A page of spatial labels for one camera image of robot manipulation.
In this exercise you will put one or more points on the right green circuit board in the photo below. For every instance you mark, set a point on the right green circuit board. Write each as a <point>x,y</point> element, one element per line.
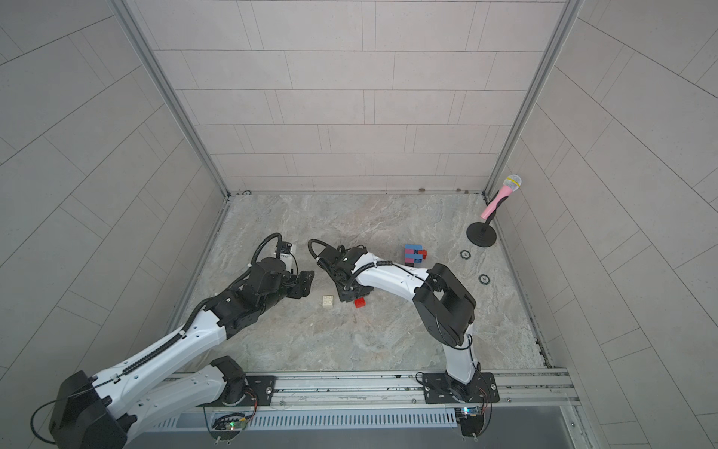
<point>469,416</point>

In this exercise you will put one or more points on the small blue lego brick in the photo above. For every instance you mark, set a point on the small blue lego brick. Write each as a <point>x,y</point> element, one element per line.
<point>414,260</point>

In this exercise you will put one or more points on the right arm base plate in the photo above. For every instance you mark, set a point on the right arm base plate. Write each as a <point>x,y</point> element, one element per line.
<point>441,388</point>

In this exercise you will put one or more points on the green circuit board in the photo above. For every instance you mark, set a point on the green circuit board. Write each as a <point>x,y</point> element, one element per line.
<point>469,416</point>
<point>234,422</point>

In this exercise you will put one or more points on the aluminium rail frame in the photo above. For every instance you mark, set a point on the aluminium rail frame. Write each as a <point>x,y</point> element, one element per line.
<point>333,393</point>

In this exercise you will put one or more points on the pink toy microphone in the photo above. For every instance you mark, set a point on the pink toy microphone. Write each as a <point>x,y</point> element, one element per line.
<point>510,184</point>

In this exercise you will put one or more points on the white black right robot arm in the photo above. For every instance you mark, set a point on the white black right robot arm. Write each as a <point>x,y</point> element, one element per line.
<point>445,306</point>

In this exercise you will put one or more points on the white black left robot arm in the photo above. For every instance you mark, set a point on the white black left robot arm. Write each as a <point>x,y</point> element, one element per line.
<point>81,419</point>

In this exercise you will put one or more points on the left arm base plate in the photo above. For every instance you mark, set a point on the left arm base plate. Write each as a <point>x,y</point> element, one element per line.
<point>258,390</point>

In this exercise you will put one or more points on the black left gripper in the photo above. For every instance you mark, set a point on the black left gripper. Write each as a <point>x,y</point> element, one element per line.
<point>303,282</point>

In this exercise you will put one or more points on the left green circuit board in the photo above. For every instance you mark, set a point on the left green circuit board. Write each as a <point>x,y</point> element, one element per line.
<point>234,422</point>

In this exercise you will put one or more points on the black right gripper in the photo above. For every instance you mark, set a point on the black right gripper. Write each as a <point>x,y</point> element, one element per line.
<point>346,286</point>

